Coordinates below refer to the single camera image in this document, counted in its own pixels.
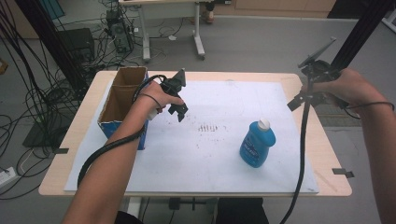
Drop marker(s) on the thin black left wristband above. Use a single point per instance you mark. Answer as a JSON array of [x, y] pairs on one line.
[[154, 99]]

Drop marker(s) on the thin black right wristband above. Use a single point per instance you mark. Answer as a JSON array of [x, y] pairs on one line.
[[373, 103]]

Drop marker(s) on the cardboard box blue base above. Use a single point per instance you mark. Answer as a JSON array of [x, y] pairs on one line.
[[124, 84]]

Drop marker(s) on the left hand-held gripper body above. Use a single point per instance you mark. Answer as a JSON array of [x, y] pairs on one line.
[[177, 84]]

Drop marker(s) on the white sheet table cover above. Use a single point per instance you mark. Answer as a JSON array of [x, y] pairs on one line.
[[202, 161]]

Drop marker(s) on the black table foot bar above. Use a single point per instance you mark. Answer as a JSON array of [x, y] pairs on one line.
[[186, 203]]

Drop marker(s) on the person's right hand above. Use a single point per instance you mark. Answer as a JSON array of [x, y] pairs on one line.
[[355, 88]]

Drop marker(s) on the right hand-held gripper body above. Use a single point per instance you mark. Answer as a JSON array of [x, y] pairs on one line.
[[320, 70]]

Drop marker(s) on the person's black trouser leg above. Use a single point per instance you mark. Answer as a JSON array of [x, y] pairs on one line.
[[129, 218], [241, 211]]

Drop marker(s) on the black computer tower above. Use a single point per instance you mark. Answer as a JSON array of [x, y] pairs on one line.
[[120, 34]]

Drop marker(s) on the light wooden cabinet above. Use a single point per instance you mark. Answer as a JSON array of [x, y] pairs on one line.
[[280, 7]]

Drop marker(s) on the black box case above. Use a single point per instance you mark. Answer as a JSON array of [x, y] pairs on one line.
[[77, 43]]

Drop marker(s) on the blue bottle with white cap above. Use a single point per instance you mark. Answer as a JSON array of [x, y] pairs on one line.
[[257, 146]]

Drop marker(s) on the teal board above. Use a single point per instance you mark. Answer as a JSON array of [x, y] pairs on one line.
[[53, 7]]

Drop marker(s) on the person's left hand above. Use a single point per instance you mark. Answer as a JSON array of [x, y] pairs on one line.
[[155, 99]]

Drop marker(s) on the white desk with legs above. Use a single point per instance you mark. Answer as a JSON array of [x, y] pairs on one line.
[[199, 43]]

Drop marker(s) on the white power strip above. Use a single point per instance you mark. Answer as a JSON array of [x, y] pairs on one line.
[[6, 176]]

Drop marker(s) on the black metal frame post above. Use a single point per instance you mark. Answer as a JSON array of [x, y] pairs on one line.
[[367, 25], [46, 31]]

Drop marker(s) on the black flat base plate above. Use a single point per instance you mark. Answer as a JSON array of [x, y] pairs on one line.
[[40, 137]]

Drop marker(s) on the dark ribbed floor mat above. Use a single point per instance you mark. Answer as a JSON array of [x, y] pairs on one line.
[[339, 116]]

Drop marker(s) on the white paper scrap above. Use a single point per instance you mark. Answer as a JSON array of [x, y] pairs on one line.
[[172, 37]]

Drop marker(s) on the thin black wristband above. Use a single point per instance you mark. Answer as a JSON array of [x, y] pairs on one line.
[[373, 103], [154, 99]]

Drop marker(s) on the black tape strip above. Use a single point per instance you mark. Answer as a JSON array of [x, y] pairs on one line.
[[60, 151], [342, 172]]

